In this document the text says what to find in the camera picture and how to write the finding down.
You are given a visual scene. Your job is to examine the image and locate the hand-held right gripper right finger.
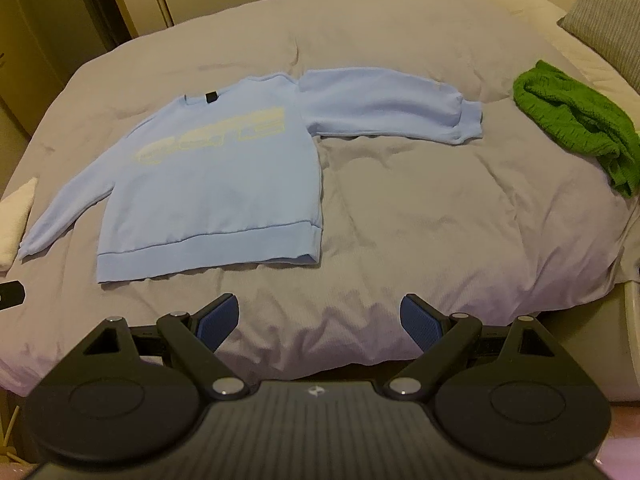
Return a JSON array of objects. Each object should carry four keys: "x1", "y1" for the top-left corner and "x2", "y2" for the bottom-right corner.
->
[{"x1": 387, "y1": 294, "x2": 557, "y2": 400}]

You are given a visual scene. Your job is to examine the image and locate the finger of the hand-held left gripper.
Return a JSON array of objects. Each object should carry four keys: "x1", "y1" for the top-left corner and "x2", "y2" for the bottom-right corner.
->
[{"x1": 0, "y1": 281, "x2": 26, "y2": 311}]

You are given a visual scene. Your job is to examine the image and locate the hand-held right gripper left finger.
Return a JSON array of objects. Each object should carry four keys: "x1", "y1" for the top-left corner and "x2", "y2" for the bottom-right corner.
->
[{"x1": 82, "y1": 294, "x2": 251, "y2": 400}]

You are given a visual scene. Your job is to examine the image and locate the light blue sweatshirt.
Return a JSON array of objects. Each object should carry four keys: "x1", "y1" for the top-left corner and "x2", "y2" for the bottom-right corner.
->
[{"x1": 19, "y1": 66, "x2": 485, "y2": 285}]

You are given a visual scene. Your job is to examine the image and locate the white towel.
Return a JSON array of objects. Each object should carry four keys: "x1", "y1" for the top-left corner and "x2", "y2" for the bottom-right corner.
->
[{"x1": 0, "y1": 177, "x2": 40, "y2": 273}]

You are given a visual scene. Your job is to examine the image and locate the grey duvet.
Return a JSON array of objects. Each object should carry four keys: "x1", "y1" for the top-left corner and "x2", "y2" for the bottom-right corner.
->
[{"x1": 0, "y1": 0, "x2": 638, "y2": 396}]

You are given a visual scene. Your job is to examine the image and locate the white laundry basket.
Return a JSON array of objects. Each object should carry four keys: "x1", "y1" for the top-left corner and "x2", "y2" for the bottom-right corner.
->
[{"x1": 619, "y1": 280, "x2": 640, "y2": 403}]

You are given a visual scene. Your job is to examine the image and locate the wooden door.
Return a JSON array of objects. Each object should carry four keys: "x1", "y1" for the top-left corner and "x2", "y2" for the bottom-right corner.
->
[{"x1": 0, "y1": 0, "x2": 132, "y2": 136}]

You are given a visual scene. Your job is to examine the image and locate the green knit sweater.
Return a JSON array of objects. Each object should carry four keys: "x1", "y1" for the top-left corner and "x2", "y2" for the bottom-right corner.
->
[{"x1": 513, "y1": 60, "x2": 640, "y2": 198}]

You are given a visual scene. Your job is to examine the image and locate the grey checked pillow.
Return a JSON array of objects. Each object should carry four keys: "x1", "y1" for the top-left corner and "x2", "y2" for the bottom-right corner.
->
[{"x1": 557, "y1": 0, "x2": 640, "y2": 78}]

